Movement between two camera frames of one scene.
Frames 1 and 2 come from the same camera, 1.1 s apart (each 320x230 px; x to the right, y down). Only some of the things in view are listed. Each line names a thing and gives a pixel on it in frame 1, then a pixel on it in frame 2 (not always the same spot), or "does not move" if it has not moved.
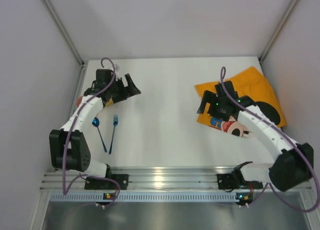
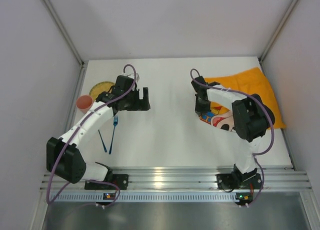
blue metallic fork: x=115 y=122 does not move
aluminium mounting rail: x=167 y=178 does not move
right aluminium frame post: x=295 y=1 does not move
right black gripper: x=208 y=103 -> x=200 y=100
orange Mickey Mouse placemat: x=249 y=83 does not move
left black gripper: x=122 y=89 -> x=139 y=100
